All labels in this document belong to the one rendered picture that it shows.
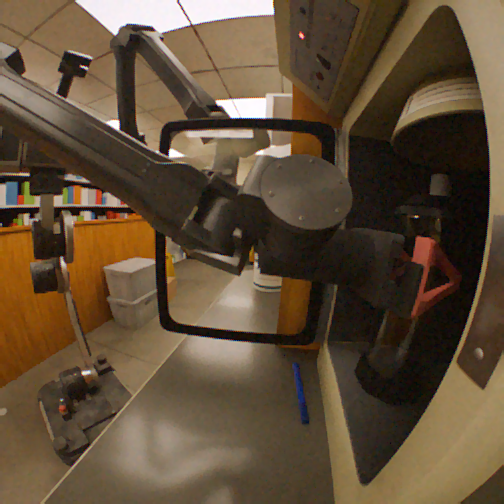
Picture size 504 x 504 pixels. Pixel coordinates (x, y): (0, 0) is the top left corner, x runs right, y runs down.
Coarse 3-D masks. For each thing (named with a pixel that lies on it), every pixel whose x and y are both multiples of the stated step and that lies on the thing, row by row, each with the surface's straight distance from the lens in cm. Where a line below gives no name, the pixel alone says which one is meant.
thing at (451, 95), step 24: (456, 72) 25; (408, 96) 28; (432, 96) 22; (456, 96) 21; (480, 96) 22; (408, 120) 22; (408, 144) 31; (432, 144) 34; (456, 144) 36; (480, 144) 36; (456, 168) 36; (480, 168) 36
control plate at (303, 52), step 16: (304, 0) 29; (320, 0) 28; (336, 0) 26; (304, 16) 31; (320, 16) 29; (336, 16) 27; (352, 16) 26; (304, 32) 32; (320, 32) 30; (336, 32) 28; (304, 48) 34; (320, 48) 32; (336, 48) 29; (304, 64) 37; (336, 64) 31; (304, 80) 40; (320, 80) 36; (320, 96) 39
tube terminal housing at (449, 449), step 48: (432, 0) 20; (480, 0) 16; (384, 48) 27; (432, 48) 22; (480, 48) 15; (384, 96) 28; (480, 288) 12; (336, 384) 32; (336, 432) 31; (432, 432) 15; (480, 432) 15; (336, 480) 30; (384, 480) 20; (432, 480) 17; (480, 480) 26
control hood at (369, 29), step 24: (288, 0) 32; (360, 0) 24; (384, 0) 24; (288, 24) 34; (360, 24) 25; (384, 24) 25; (288, 48) 38; (360, 48) 28; (288, 72) 43; (360, 72) 31; (312, 96) 41; (336, 96) 36
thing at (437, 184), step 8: (432, 176) 29; (440, 176) 28; (448, 176) 28; (432, 184) 29; (440, 184) 28; (448, 184) 28; (432, 192) 28; (440, 192) 28; (448, 192) 28; (408, 200) 27; (416, 200) 26; (424, 200) 25; (432, 200) 25; (440, 200) 25; (448, 200) 25; (456, 200) 26; (456, 208) 25; (464, 208) 26; (472, 208) 28
